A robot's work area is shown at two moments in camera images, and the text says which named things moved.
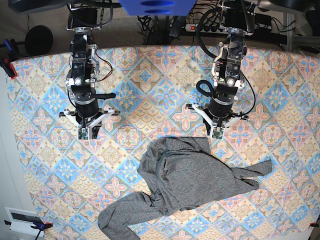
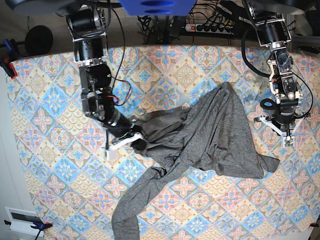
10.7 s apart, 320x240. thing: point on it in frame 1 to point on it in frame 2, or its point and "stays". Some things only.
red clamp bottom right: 313,224 stays
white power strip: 207,28 stays
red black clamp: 8,67 stays
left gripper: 87,111 to 120,126
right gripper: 220,108 to 285,114
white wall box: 21,221 stays
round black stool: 38,41 stays
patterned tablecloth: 72,181 stays
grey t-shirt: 180,174 to 212,136
